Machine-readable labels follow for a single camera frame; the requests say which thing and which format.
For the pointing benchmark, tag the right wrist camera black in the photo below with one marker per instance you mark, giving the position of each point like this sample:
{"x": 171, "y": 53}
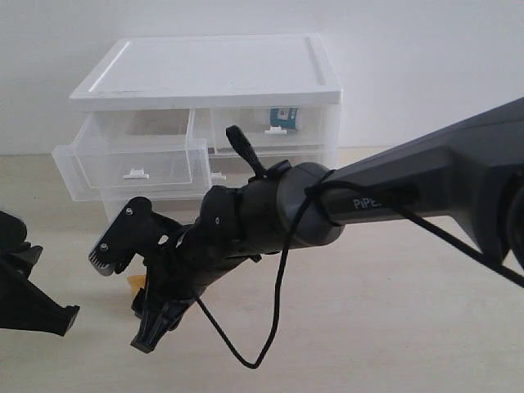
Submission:
{"x": 137, "y": 229}

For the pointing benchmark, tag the middle wide clear drawer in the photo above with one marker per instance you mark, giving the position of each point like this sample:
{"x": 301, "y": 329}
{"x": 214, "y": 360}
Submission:
{"x": 235, "y": 172}

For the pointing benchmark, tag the white pill bottle teal label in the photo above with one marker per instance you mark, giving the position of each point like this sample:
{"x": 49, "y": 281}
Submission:
{"x": 288, "y": 118}

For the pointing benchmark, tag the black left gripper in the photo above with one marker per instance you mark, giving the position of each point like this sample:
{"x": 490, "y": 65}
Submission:
{"x": 24, "y": 306}

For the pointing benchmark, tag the wide clear drawer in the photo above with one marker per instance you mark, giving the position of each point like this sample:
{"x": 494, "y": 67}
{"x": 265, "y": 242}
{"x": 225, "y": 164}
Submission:
{"x": 235, "y": 172}
{"x": 182, "y": 206}

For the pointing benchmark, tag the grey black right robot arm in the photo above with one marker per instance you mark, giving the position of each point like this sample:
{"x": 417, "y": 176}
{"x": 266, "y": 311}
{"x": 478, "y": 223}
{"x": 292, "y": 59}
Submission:
{"x": 463, "y": 184}

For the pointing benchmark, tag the bottom wide clear drawer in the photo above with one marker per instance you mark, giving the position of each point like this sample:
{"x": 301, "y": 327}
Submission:
{"x": 182, "y": 206}

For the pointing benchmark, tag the yellow cheese wedge toy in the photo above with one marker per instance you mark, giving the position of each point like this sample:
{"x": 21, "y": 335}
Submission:
{"x": 137, "y": 282}

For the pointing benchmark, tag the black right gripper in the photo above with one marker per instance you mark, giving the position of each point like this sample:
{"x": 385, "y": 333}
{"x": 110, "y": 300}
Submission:
{"x": 182, "y": 272}

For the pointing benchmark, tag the white plastic drawer cabinet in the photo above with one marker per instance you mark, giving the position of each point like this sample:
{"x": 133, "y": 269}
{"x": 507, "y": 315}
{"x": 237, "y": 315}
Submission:
{"x": 204, "y": 72}

